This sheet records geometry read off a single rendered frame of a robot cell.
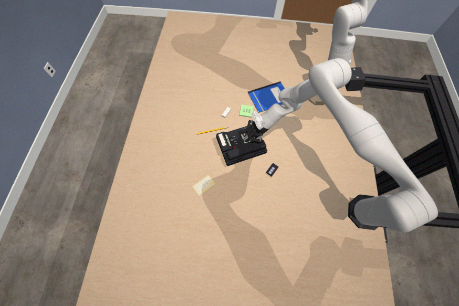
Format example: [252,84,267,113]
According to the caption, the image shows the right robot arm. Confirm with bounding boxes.
[328,0,368,65]

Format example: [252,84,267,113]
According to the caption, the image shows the blue notebook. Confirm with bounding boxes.
[248,82,285,113]

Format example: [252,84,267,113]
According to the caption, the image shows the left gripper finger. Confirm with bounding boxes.
[243,120,255,140]
[244,130,262,142]

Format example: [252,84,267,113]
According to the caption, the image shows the black desk phone body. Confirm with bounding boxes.
[216,126,267,166]

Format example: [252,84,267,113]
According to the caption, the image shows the green sticky note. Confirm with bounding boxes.
[240,105,253,118]

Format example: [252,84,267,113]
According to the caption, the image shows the black telephone handset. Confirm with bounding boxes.
[226,140,266,161]

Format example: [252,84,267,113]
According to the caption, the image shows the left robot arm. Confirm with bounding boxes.
[252,58,438,233]

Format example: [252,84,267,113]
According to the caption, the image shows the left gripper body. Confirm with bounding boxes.
[252,121,269,136]

